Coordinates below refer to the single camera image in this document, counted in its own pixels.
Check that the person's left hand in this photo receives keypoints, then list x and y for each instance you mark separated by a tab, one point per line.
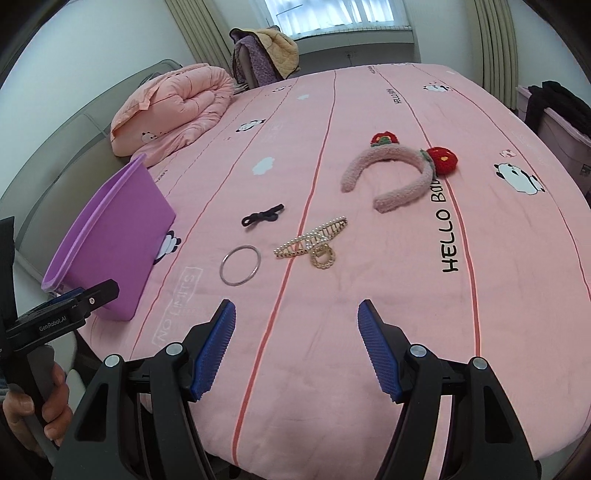
57	406

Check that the beige quilted jacket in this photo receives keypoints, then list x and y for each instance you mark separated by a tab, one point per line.
281	50

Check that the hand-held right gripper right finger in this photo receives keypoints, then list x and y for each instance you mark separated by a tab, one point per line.
381	350

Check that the dark chair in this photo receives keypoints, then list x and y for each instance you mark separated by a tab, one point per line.
240	50

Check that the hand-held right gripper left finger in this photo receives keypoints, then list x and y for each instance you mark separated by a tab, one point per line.
214	350

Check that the pink fuzzy strawberry headband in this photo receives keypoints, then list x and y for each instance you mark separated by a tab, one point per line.
392	154

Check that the purple storage box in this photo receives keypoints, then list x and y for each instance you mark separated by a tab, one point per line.
563	143

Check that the folded pink quilt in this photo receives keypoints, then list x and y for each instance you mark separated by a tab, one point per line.
184	97

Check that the window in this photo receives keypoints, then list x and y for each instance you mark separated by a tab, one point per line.
332	14

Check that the black bow hair clip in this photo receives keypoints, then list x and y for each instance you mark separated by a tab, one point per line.
261	216

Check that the pearl hair claw clip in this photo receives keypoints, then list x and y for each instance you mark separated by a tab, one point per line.
295	247

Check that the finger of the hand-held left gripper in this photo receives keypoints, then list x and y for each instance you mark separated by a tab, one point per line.
99	295
64	296

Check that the black clothing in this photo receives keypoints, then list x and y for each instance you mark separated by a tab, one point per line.
554	104

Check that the purple plastic basin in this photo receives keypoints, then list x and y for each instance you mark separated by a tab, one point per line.
115	230

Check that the beige curtain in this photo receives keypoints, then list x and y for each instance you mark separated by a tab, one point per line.
191	27
496	46

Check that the grey bed headboard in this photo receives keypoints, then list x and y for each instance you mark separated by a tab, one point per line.
55	152

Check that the silver bangle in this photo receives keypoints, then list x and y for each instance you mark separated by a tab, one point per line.
220	267

